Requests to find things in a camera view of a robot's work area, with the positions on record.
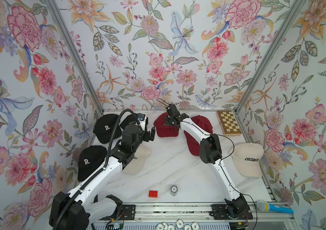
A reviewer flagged red cap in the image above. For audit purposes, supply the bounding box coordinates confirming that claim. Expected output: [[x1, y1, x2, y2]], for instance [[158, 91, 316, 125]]
[[181, 116, 213, 156], [153, 112, 179, 138]]

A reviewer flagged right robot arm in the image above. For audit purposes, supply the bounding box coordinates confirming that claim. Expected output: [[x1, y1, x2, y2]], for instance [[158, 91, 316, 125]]
[[165, 104, 251, 219]]

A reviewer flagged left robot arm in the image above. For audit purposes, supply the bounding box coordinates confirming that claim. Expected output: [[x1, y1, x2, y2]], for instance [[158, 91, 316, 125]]
[[49, 109, 154, 230]]

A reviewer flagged black cap back middle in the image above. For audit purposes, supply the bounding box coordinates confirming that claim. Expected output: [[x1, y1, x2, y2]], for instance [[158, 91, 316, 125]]
[[120, 113, 138, 130]]

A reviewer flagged black cap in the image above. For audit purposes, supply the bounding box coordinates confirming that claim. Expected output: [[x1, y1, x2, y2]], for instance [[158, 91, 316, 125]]
[[120, 113, 138, 130], [93, 114, 122, 144], [78, 146, 107, 182]]

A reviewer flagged cream cap left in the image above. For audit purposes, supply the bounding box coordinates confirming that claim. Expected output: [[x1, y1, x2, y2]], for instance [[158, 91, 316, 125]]
[[122, 145, 151, 174]]

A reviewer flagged cream cap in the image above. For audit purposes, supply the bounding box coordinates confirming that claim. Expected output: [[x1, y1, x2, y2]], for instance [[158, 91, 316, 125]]
[[122, 145, 151, 174], [229, 143, 264, 178]]

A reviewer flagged black cap back left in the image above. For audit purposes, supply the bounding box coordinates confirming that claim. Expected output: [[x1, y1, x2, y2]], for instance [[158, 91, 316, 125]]
[[93, 114, 122, 144]]

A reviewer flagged black cap front left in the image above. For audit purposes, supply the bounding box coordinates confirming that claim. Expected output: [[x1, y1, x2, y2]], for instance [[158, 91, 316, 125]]
[[78, 146, 107, 182]]

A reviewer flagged wooden chess board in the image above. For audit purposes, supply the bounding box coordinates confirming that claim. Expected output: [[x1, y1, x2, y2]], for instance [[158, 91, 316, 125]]
[[216, 110, 242, 136]]

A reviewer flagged red plastic block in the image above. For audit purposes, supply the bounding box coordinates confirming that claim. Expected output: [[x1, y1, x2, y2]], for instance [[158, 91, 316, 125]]
[[148, 190, 158, 198]]

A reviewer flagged small glass jar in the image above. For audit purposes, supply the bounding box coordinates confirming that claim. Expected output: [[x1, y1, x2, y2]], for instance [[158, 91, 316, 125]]
[[170, 186, 178, 196]]

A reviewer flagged cream cap right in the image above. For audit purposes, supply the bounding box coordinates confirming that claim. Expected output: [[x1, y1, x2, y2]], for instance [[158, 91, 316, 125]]
[[229, 143, 264, 178]]

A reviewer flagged poker chips row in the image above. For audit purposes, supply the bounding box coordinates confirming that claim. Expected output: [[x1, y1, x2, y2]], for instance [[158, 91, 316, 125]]
[[154, 219, 200, 230]]

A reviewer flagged blue microphone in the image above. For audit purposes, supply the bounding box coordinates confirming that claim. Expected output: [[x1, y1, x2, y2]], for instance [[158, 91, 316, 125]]
[[257, 200, 294, 214]]

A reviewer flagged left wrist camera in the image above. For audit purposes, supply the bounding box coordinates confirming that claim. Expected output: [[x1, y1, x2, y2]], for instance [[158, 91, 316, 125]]
[[137, 113, 148, 131]]

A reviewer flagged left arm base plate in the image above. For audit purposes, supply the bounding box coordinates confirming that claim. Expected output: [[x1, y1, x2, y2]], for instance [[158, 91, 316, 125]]
[[102, 205, 136, 221]]

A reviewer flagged aluminium front rail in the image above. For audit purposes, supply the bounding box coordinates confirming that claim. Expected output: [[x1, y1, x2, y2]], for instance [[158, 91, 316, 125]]
[[49, 202, 296, 223]]

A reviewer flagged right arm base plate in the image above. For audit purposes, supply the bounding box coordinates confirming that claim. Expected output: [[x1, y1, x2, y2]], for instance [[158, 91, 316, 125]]
[[209, 204, 253, 220]]

